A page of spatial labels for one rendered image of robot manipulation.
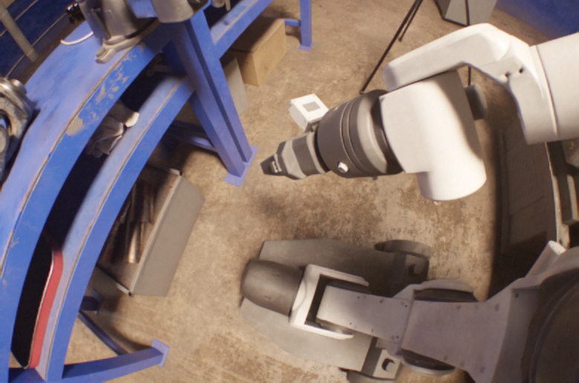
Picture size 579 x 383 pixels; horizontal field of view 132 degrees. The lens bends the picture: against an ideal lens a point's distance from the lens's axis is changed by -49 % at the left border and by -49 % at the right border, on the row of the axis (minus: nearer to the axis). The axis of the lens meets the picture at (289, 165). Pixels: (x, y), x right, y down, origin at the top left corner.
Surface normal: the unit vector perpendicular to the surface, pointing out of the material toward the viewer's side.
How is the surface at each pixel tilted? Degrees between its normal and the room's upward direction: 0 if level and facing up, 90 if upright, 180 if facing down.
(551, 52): 52
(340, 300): 37
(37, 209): 90
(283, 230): 0
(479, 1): 90
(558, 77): 62
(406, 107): 73
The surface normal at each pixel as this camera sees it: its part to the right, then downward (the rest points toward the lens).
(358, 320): -0.78, -0.48
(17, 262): 0.93, 0.28
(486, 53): -0.81, 0.37
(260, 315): -0.07, -0.47
